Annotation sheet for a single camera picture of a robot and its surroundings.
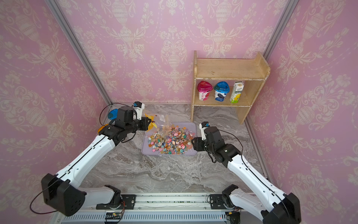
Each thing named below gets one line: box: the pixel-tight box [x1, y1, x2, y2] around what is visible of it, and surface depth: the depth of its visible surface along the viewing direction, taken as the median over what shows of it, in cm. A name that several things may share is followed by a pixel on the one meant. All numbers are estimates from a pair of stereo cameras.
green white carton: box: [229, 81, 245, 104], surface depth 87 cm
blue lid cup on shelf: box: [213, 81, 230, 102], surface depth 89 cm
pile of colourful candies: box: [147, 125, 195, 155], surface depth 96 cm
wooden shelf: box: [190, 50, 271, 125], surface depth 83 cm
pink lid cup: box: [197, 80, 214, 101], surface depth 89 cm
